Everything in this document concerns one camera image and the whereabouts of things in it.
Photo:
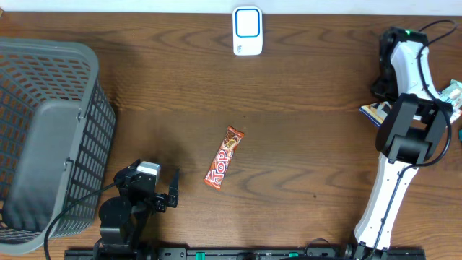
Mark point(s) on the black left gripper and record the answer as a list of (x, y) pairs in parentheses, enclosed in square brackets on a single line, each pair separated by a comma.
[(160, 201)]

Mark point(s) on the brown chocolate bar wrapper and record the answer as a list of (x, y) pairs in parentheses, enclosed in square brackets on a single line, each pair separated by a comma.
[(224, 155)]

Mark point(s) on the grey plastic shopping basket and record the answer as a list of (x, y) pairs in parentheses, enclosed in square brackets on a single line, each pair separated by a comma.
[(57, 127)]

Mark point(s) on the yellow snack bag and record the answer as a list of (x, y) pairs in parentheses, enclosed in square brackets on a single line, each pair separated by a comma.
[(376, 112)]

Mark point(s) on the green wet wipes pack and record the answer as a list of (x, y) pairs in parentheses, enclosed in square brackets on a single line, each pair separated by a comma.
[(452, 94)]

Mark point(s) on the orange tissue pack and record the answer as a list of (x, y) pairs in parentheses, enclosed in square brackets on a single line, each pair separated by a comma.
[(455, 115)]

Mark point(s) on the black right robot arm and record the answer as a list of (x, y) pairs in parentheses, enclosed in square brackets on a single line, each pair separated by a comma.
[(407, 138)]

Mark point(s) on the white barcode scanner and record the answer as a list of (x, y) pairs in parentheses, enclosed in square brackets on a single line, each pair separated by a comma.
[(247, 31)]

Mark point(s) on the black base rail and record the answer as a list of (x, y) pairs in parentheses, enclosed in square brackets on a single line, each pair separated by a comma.
[(246, 253)]

